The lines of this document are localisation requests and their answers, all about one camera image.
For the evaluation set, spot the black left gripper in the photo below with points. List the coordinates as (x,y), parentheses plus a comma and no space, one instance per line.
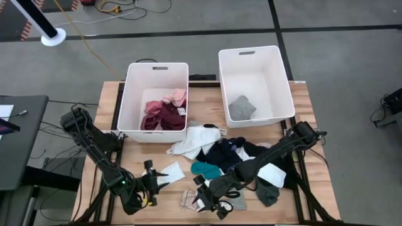
(149,186)

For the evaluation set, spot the hazard striped floor mat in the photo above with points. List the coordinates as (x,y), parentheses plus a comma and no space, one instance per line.
(12,22)

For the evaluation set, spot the black aluminium table frame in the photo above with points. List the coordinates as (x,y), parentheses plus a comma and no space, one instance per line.
(204,84)

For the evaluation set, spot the teal sock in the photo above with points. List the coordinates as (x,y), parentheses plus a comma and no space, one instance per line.
(205,170)

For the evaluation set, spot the white sock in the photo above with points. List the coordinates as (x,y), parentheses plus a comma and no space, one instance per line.
(172,173)

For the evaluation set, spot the dark grey garment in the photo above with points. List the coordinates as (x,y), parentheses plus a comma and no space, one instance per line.
(267,194)

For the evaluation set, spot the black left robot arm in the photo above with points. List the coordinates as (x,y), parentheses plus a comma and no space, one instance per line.
(94,147)

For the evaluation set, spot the beige striped sock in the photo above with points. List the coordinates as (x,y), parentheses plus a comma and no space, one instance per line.
(187,200)

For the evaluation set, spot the white folded garment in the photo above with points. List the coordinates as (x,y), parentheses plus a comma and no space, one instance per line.
(273,174)

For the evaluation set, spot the white perforated plastic bin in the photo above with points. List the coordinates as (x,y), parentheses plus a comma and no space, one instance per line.
(138,94)
(257,78)

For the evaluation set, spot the black flat device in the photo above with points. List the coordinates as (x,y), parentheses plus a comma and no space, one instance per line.
(7,127)

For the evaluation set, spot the red device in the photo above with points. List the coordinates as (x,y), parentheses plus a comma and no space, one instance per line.
(88,2)

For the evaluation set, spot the white pole with round base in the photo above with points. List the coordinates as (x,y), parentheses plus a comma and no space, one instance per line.
(37,19)

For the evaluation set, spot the white paper sheet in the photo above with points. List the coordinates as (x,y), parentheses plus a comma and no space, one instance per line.
(5,111)

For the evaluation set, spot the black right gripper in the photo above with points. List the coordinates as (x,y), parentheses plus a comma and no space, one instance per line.
(216,196)

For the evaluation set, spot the rose pink garment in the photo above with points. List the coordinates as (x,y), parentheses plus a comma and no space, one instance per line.
(154,107)

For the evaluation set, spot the white paper tag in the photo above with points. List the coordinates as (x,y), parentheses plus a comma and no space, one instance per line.
(170,152)
(181,111)
(223,132)

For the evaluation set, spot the black garment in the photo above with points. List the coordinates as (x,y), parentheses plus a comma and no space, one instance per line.
(290,175)

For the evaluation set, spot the white waffle-knit towel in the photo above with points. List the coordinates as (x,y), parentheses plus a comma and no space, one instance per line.
(199,138)

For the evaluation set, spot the mauve knit garment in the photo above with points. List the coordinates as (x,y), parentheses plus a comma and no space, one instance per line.
(149,122)

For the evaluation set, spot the light grey garment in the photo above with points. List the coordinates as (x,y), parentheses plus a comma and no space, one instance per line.
(241,109)

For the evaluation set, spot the light pink garment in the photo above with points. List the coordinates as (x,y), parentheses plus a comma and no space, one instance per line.
(176,97)

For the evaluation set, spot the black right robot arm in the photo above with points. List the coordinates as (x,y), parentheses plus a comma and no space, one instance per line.
(282,147)

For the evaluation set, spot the black desk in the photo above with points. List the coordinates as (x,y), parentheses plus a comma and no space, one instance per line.
(19,150)

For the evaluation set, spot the navy blue garment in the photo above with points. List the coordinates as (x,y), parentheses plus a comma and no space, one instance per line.
(221,155)

